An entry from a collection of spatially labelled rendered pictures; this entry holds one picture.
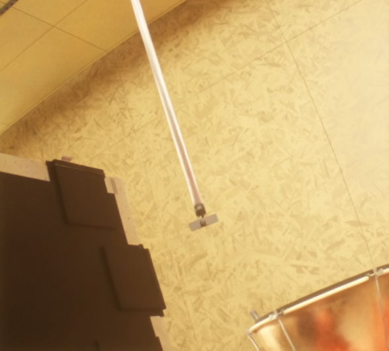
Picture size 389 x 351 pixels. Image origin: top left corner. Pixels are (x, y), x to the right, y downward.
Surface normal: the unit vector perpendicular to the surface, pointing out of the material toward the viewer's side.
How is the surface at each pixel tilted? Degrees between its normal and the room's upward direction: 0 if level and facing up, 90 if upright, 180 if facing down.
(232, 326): 90
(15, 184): 90
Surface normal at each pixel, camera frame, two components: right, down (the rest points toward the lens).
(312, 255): -0.55, -0.21
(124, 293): 0.75, -0.46
